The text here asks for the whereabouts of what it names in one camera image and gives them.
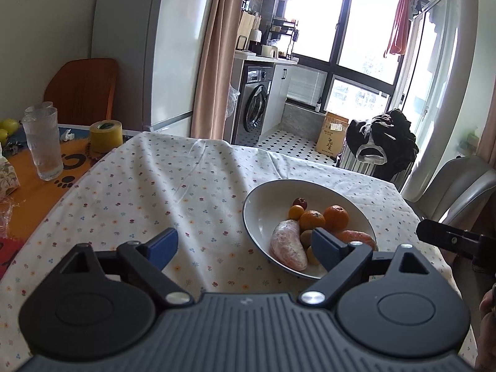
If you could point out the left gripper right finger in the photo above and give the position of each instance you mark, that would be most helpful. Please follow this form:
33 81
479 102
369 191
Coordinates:
347 266

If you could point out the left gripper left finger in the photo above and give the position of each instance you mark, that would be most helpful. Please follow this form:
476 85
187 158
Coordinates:
141 264

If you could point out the large orange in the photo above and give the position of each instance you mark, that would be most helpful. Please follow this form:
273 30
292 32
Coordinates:
336 219

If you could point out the brown kiwi fruit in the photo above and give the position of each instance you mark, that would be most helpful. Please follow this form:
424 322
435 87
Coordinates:
306 238

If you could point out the large peeled pomelo segment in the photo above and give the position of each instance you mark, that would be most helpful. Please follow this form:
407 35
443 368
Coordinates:
286 246

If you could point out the small kumquat orange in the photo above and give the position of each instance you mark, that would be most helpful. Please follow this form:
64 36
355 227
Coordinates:
295 212

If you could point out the red plum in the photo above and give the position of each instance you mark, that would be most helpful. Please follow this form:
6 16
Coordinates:
300 201

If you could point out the white kitchen cabinet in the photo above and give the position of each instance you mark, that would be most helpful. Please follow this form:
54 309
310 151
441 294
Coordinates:
277 96

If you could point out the person right hand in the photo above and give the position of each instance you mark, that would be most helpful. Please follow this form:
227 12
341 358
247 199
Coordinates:
486 343

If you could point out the grey leather chair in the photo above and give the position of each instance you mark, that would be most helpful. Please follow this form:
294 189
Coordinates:
458 193

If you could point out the floral white tablecloth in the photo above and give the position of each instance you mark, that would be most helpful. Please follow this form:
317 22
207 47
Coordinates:
198 187

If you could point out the white plate dark rim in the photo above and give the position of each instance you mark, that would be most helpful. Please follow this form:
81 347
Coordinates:
280 216

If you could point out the right pink curtain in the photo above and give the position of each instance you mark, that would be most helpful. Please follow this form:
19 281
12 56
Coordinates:
486 148

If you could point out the pink curtain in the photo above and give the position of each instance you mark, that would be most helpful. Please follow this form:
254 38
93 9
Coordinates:
213 79
486 148

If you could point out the cardboard box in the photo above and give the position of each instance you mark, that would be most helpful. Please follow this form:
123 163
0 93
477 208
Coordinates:
332 135

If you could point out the black clothes pile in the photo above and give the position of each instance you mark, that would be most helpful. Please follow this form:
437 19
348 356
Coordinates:
384 141

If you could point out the yellow tape roll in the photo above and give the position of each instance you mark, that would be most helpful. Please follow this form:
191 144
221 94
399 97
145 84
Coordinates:
105 135

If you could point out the snack bag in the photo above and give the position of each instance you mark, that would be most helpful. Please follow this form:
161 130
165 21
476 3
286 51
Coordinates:
9 181

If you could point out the textured drinking glass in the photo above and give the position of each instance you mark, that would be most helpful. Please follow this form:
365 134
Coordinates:
40 124

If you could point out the orange chair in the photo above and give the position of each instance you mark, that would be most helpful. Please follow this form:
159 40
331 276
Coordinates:
83 91

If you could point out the green yellow fruit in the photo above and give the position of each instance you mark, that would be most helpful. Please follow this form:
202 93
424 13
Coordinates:
10 125

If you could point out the grey washing machine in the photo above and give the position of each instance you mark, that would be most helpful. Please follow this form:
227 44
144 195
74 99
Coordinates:
256 82

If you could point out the red hanging towel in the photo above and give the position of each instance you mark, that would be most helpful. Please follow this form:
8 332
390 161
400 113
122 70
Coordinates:
398 39

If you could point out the white refrigerator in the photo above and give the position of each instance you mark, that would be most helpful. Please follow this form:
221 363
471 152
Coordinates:
157 45

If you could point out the dish rack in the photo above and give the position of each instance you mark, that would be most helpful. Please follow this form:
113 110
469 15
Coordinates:
283 34

